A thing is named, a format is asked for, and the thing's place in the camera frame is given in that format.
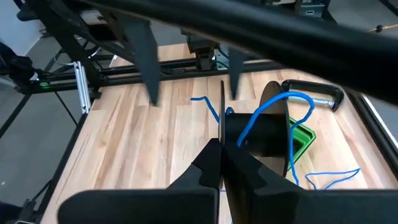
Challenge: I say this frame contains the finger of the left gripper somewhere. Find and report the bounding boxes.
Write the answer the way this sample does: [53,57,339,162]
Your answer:
[228,48,246,100]
[119,18,162,106]

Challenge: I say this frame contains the black cable spool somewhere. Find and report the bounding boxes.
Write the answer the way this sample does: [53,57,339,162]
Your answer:
[218,80,294,179]

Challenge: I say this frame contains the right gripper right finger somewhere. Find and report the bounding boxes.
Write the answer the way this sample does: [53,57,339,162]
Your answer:
[223,139,398,224]

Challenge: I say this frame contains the black C-clamp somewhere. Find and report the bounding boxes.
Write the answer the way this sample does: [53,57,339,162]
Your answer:
[281,79,345,112]

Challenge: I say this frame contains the black aluminium rig frame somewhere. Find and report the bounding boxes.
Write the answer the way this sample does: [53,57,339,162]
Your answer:
[0,58,398,224]

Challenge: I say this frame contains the green square container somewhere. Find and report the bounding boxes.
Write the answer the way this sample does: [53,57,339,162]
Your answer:
[287,116,317,170]

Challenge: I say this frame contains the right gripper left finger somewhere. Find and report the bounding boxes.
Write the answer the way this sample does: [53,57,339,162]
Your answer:
[58,138,222,224]

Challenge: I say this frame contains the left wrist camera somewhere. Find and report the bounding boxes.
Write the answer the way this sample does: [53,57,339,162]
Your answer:
[294,0,329,19]

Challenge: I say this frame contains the blue cord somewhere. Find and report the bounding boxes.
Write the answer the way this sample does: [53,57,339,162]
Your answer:
[189,90,361,191]

